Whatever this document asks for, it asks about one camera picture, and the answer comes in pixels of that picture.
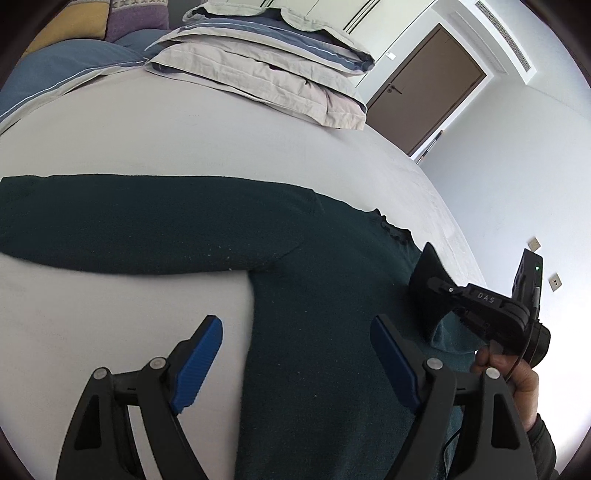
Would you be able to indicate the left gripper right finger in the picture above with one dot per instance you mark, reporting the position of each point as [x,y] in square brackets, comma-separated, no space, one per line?
[492,443]

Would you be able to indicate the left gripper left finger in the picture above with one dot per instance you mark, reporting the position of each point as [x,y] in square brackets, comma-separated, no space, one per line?
[99,443]

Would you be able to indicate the dark green knit sweater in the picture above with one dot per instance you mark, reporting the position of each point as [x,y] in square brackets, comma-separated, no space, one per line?
[113,270]

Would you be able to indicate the person's right hand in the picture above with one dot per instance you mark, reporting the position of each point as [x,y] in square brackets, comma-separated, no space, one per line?
[518,373]

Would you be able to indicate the dark jacket right sleeve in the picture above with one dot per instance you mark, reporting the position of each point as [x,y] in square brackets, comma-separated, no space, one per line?
[543,449]

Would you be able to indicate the white bed sheet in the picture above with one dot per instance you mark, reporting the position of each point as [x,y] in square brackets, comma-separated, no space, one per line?
[139,124]

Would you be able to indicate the brown wooden door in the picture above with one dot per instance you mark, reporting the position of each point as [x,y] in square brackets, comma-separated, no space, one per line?
[428,86]

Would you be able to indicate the ceiling air vent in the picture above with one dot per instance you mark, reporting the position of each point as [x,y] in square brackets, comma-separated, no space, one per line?
[504,36]

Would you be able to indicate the white wardrobe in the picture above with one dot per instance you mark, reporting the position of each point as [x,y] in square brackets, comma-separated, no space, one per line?
[376,24]

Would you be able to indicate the blue pillow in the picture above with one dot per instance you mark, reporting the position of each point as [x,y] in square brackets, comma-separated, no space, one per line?
[53,71]

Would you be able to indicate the yellow patterned cushion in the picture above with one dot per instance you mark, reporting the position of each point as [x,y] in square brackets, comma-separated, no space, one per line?
[78,20]

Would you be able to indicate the purple patterned cushion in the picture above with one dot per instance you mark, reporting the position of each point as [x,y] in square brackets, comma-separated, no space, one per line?
[127,16]

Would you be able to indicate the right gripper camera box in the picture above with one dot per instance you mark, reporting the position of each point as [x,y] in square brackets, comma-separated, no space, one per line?
[528,280]

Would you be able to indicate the beige wall socket lower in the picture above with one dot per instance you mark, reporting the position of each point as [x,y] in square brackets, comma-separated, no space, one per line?
[555,282]

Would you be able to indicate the beige wall socket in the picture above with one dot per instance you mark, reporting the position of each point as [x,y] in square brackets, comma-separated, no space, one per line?
[534,244]
[555,282]

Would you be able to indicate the beige wall socket upper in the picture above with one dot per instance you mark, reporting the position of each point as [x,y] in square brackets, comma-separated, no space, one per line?
[534,244]

